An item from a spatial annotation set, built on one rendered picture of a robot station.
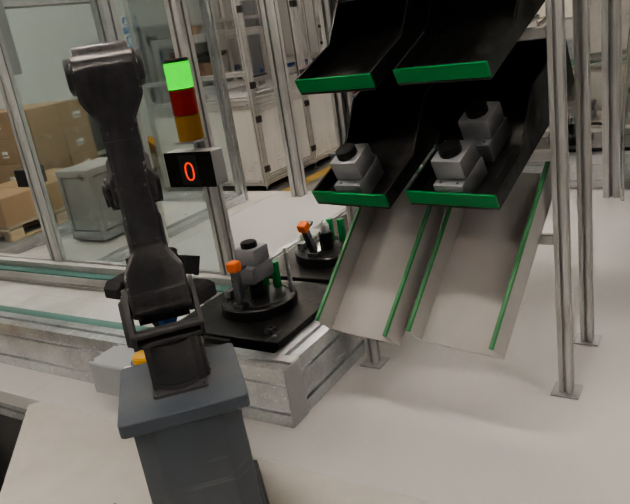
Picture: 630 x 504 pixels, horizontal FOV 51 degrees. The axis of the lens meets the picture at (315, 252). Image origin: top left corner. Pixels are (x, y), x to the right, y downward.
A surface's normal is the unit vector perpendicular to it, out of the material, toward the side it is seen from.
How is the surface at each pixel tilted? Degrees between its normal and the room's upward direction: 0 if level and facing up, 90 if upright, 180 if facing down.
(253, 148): 90
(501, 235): 45
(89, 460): 0
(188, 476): 90
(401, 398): 0
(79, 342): 90
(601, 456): 0
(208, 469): 90
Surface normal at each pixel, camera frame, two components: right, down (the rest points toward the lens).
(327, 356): 0.85, 0.04
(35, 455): -0.15, -0.94
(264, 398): -0.51, 0.35
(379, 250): -0.56, -0.43
